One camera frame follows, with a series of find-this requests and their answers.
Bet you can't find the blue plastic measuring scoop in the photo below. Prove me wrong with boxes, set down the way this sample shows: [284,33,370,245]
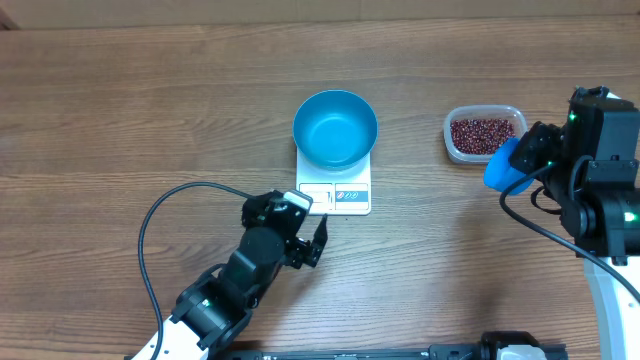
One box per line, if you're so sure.
[483,138,525,192]

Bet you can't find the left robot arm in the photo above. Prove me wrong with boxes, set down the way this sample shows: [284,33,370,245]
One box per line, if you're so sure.
[132,182,328,360]

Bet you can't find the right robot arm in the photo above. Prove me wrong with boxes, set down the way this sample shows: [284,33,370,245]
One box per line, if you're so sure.
[507,86,639,359]

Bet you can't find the white digital kitchen scale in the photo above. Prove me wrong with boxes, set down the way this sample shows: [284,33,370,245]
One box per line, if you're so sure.
[296,150,372,216]

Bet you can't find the teal blue bowl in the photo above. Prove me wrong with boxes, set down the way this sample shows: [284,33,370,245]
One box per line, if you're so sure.
[292,89,379,170]

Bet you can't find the red adzuki beans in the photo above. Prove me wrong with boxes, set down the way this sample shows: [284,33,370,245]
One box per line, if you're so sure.
[450,118,516,155]

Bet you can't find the clear plastic food container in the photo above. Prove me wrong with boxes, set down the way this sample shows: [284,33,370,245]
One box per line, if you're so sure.
[443,105,528,164]

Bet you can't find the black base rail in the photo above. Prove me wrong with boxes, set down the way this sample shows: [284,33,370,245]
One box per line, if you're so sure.
[213,331,569,360]

